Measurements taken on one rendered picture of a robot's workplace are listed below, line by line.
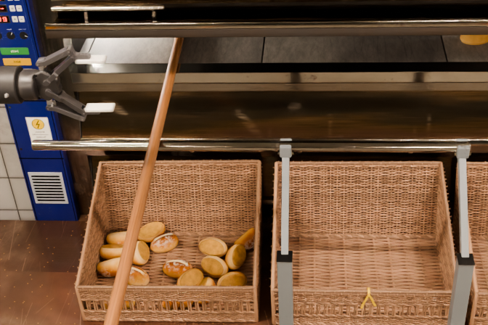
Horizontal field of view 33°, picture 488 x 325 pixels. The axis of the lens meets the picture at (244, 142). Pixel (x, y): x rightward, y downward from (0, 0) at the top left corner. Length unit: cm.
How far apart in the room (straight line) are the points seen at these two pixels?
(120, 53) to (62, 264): 74
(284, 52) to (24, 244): 113
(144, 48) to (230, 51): 29
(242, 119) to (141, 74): 35
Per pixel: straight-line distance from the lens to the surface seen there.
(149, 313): 258
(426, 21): 232
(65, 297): 274
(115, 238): 280
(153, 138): 225
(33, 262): 289
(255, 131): 266
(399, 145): 225
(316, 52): 265
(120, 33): 238
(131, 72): 262
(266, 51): 267
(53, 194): 295
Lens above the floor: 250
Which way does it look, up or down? 36 degrees down
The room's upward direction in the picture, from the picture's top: 4 degrees counter-clockwise
